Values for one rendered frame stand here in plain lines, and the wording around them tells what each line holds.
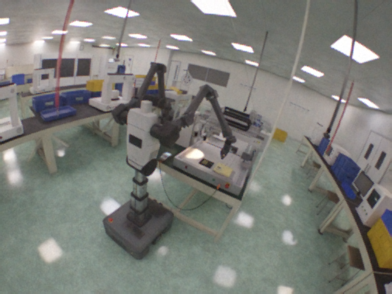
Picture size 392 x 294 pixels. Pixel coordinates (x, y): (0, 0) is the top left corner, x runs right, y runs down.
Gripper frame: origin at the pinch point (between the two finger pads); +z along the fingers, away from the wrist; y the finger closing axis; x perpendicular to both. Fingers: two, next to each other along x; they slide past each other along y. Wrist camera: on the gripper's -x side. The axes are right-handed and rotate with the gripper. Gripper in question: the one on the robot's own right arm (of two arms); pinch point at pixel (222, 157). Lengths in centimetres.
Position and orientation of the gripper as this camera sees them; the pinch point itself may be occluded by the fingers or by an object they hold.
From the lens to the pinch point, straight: 155.2
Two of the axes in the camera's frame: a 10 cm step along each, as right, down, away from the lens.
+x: -8.8, -3.8, 3.0
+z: -2.3, 8.8, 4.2
